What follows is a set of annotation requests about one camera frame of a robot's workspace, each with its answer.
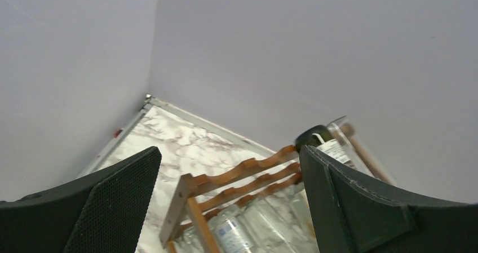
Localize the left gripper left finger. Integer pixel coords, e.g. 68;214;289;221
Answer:
1;147;162;252

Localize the brown wooden wine rack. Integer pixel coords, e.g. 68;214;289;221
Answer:
160;145;302;252

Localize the green wine bottle white label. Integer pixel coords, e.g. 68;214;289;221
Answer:
294;125;357;170

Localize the clear bottle lower rack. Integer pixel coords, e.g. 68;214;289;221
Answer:
213;197;318;252

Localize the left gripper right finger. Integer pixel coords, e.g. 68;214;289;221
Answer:
299;146;477;252

